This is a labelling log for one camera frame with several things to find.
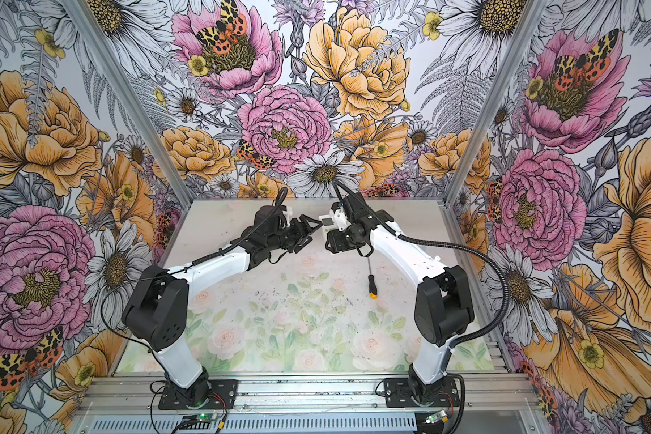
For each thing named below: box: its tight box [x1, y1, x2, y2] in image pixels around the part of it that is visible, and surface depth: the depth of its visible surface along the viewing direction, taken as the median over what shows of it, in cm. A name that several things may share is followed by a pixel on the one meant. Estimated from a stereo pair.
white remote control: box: [318, 208, 352, 233], surface depth 83 cm
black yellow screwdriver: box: [367, 254, 379, 300], surface depth 96 cm
